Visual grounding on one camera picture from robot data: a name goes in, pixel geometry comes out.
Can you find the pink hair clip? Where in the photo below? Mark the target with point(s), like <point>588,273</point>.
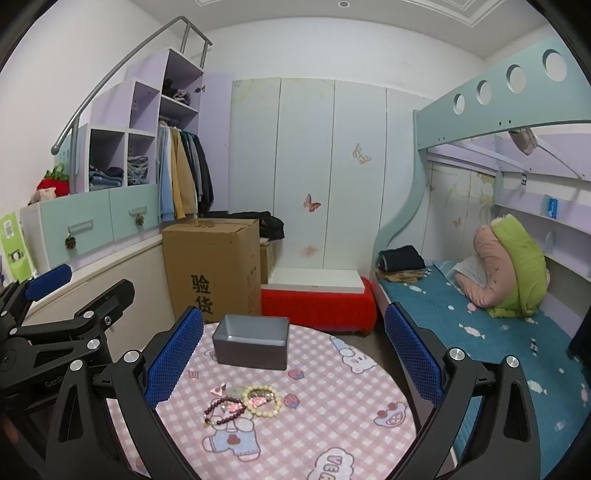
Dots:
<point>217,391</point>
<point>233,408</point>
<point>256,402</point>

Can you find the hanging light blue shirt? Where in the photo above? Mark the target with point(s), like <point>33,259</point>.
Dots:
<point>164,180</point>

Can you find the teal bunk bed frame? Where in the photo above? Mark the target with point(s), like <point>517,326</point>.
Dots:
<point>489,110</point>

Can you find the red storage stool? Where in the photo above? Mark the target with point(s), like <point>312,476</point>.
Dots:
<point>318,309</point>

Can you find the dark clothes on shelf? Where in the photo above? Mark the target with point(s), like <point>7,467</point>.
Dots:
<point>178,94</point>

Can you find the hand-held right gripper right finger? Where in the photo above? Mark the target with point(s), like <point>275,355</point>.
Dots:
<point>413,357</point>

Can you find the tall cardboard box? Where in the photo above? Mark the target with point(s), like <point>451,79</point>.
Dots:
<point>212,258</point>

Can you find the white wardrobe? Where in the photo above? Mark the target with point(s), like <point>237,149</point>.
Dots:
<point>351,207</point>

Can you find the white pillow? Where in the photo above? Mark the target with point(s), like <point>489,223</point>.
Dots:
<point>471,270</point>

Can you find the pink checked tablecloth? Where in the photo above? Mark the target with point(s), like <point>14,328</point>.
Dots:
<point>323,415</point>

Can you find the small cardboard box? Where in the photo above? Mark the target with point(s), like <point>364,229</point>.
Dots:
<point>268,261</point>

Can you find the hanging yellow jacket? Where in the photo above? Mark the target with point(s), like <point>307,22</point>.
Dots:
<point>181,184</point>

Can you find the folded striped clothes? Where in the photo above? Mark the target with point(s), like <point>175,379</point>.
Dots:
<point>138,168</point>

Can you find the purple stair cabinet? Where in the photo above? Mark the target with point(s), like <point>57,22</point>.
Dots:
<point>147,101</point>

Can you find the blue printed bed sheet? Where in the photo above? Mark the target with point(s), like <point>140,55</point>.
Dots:
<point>461,332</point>

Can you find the folded dark clothes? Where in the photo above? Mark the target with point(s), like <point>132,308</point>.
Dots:
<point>401,258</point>

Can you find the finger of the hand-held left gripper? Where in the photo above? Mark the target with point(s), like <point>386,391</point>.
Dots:
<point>92,307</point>
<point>48,279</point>

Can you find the cream butterfly sticker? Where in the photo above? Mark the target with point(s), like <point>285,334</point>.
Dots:
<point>361,153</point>

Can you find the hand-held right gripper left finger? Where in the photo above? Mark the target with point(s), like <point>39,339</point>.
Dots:
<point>175,357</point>

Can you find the black clothing pile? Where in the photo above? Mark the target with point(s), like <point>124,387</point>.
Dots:
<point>268,224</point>

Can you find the folded tan cloth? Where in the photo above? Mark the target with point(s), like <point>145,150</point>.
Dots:
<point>406,275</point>

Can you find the folded blue clothes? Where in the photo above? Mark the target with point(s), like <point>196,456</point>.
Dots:
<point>107,177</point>

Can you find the grey metal tin box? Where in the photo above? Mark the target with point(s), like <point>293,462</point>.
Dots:
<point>249,350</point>

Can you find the pink and green quilt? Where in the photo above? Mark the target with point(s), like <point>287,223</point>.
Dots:
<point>517,267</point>

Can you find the small blue box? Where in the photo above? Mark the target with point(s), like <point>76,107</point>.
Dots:
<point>551,206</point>

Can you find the hanging dark coats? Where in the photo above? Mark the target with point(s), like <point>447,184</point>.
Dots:
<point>203,180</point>

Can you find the cream low cabinet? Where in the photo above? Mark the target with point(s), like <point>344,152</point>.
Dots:
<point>129,267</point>

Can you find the pale pink butterfly sticker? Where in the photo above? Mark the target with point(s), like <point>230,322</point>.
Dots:
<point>308,251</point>

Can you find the grey metal handrail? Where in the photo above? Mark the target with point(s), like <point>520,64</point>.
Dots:
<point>120,69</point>

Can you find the white board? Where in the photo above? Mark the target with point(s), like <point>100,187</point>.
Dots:
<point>318,279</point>

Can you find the purple white bed shelf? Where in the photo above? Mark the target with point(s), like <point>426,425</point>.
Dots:
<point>568,230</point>

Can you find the green hanging organizer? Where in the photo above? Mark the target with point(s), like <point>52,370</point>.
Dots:
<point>14,244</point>

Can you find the strawberry plush toy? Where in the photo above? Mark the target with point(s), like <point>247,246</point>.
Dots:
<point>51,182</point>

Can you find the grey hanging bag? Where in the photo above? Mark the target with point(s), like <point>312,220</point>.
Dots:
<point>524,141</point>

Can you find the teal drawer cabinet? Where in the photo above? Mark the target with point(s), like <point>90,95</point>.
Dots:
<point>92,217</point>

